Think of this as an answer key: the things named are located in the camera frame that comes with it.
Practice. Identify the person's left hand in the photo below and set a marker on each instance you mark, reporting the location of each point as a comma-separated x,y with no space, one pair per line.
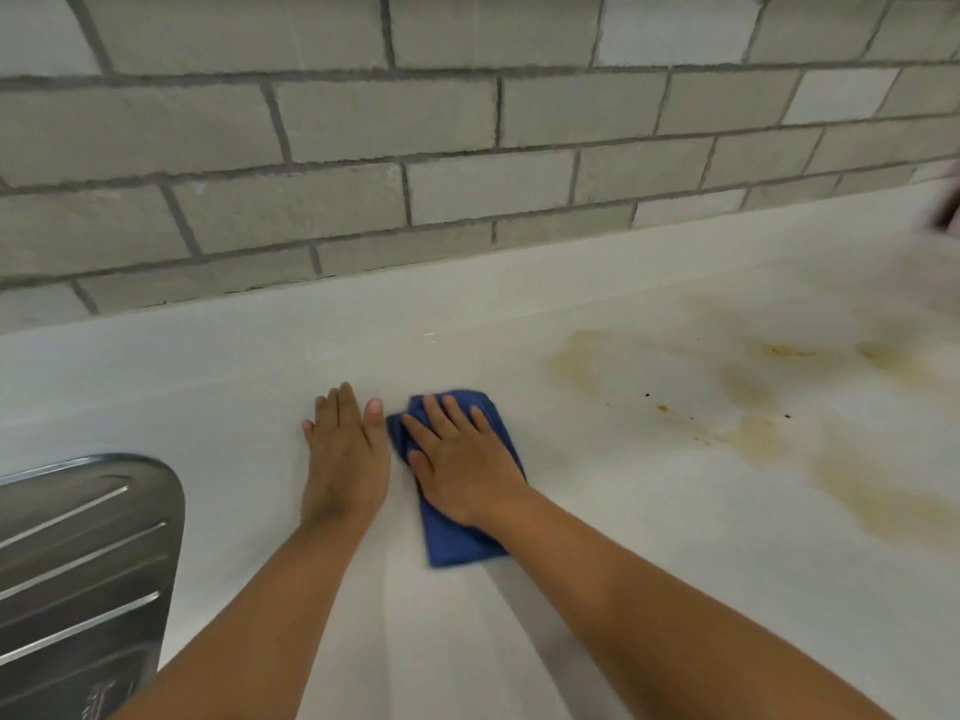
345,464

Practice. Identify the person's right hand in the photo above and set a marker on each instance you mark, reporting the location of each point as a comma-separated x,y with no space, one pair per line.
465,472

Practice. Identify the blue cloth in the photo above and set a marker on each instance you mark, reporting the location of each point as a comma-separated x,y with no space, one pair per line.
450,547

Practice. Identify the person's right forearm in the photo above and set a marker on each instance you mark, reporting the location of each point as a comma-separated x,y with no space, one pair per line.
675,629

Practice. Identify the person's left forearm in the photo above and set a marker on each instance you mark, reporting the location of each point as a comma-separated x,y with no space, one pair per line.
255,622

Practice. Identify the white countertop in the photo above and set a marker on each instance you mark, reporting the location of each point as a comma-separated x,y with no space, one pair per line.
675,307

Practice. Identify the steel sink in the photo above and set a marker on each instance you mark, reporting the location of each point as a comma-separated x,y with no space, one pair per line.
82,577

